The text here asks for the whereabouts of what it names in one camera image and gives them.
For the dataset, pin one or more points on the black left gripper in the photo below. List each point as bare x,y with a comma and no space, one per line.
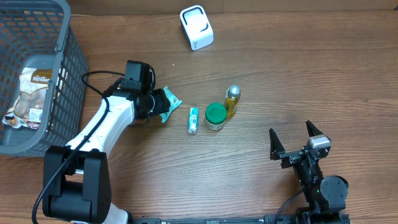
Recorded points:
162,104

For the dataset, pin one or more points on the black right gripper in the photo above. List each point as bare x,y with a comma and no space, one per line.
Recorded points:
291,157

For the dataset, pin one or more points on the teal white wet wipes pack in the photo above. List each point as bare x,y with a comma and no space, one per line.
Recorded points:
174,104

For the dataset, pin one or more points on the teal snack packet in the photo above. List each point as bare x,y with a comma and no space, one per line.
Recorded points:
193,120

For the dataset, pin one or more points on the green lid white jar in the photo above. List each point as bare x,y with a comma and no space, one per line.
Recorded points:
215,116

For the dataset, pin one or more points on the yellow dish soap bottle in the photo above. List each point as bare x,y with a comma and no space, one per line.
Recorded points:
232,97

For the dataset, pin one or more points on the brown white snack packet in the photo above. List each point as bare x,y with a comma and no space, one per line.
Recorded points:
28,108

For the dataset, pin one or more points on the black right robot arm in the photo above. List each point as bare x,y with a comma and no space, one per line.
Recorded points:
325,196

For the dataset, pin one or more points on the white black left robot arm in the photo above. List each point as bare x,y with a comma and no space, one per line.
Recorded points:
76,183

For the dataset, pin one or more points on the white black barcode scanner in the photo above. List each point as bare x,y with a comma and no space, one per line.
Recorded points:
196,27

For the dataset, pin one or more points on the grey plastic mesh basket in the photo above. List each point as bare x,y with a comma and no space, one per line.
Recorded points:
37,34

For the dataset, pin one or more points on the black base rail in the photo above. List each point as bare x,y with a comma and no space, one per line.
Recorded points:
217,221

